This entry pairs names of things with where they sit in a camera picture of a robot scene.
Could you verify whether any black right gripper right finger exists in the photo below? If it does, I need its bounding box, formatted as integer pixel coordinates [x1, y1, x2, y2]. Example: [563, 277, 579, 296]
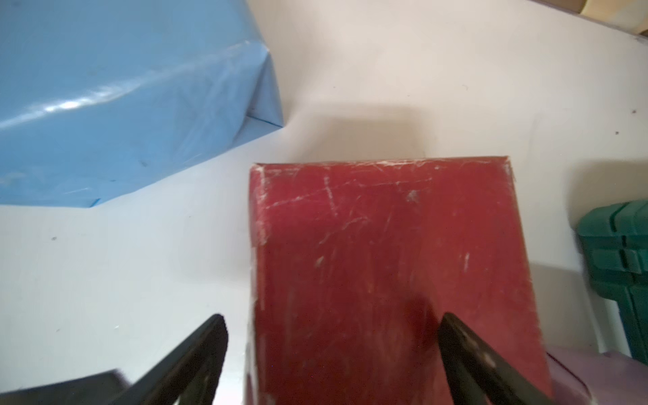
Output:
[438, 312, 554, 405]

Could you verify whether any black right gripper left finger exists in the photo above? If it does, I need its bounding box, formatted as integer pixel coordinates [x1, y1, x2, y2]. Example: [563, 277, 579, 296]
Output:
[111, 314, 229, 405]

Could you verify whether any purple gift box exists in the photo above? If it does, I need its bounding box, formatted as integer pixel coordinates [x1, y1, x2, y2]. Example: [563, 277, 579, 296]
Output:
[546, 347, 647, 404]

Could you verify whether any dark red gift box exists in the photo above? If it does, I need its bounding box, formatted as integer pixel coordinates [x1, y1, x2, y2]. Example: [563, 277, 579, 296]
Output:
[245, 157, 552, 404]

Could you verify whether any blue gift box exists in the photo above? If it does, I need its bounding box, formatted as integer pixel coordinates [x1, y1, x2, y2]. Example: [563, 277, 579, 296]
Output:
[1, 1, 284, 208]

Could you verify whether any green plastic tool case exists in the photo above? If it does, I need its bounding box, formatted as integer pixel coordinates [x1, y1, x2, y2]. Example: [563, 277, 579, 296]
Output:
[576, 200, 647, 364]

